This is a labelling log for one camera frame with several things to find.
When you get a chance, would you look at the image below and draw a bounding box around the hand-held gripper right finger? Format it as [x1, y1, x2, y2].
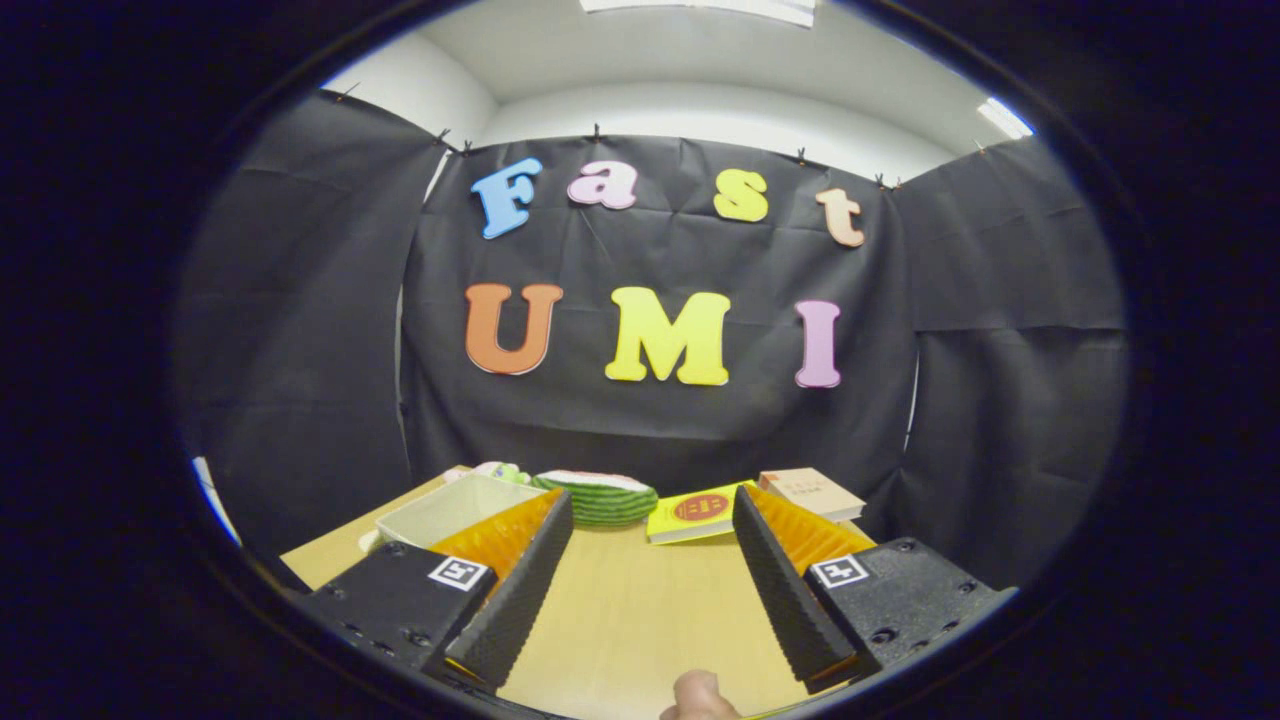
[732, 484, 1019, 694]

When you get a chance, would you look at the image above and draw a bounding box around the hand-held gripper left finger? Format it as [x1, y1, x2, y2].
[300, 488, 576, 694]

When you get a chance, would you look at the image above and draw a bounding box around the beige fabric storage box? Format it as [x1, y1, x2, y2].
[358, 472, 549, 553]

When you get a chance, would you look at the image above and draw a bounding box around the tan book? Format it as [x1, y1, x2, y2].
[757, 467, 868, 523]

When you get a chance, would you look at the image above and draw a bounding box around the yellow book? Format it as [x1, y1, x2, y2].
[645, 480, 761, 546]

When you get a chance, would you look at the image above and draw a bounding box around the watermelon slice plush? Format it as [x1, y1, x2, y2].
[530, 470, 661, 528]

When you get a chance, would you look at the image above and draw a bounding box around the green and pink plush toy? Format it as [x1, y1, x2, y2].
[445, 461, 531, 486]

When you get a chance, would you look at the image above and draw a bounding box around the small ceiling light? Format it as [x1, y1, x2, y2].
[977, 97, 1034, 141]

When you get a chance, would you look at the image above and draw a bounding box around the long ceiling light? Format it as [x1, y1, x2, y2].
[580, 0, 819, 28]

